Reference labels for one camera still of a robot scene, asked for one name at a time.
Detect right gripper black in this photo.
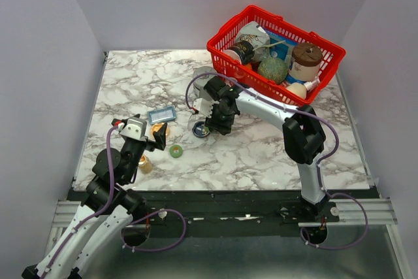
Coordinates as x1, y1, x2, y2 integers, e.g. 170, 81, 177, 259
203, 103, 234, 136

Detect green bottle cap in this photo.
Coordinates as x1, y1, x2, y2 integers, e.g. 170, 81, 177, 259
169, 144, 183, 158

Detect dark blue round dish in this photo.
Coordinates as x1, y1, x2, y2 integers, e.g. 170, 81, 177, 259
192, 121, 210, 138

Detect clear foil seal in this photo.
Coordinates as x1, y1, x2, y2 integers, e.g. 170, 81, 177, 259
187, 112, 201, 130

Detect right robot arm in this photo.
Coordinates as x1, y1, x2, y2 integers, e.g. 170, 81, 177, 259
204, 76, 328, 222

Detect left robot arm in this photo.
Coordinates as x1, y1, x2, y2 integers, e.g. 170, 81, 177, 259
22, 116, 167, 278

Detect orange round dish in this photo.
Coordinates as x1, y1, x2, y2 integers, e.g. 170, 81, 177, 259
150, 122, 171, 139

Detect light blue rectangular tray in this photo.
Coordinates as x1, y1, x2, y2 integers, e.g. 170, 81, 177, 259
148, 105, 176, 125

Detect amber pill bottle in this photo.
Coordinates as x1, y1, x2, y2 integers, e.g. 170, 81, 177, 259
138, 155, 153, 174

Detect red shopping basket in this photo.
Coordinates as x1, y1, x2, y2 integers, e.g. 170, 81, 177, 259
206, 5, 346, 106

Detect grey toilet paper roll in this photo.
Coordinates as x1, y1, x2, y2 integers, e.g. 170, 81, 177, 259
193, 66, 216, 101

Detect green melon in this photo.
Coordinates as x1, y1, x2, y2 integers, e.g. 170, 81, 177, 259
257, 56, 288, 84

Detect beige egg shaped ball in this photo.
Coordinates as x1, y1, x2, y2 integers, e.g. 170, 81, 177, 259
286, 82, 308, 99

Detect grey printed pouch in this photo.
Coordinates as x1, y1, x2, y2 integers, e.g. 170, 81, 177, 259
234, 21, 270, 62

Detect blue box in basket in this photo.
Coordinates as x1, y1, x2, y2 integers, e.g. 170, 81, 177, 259
266, 31, 297, 64

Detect white pump bottle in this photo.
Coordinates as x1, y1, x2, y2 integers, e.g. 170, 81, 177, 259
304, 76, 321, 92

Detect brown lid white tub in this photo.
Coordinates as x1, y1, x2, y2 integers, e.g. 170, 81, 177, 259
289, 42, 323, 82

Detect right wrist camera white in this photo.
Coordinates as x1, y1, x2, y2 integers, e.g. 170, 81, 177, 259
192, 98, 219, 118

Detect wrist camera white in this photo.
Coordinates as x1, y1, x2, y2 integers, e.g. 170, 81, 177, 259
192, 98, 219, 118
118, 114, 147, 140

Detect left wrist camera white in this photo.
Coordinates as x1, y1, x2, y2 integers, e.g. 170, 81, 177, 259
118, 114, 147, 140

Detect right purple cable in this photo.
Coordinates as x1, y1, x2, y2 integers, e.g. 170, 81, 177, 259
185, 73, 369, 250

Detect black table front frame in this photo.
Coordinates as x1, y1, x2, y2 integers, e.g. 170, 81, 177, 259
67, 189, 340, 239

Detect aluminium rail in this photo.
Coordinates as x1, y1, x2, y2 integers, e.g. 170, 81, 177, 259
52, 199, 398, 228

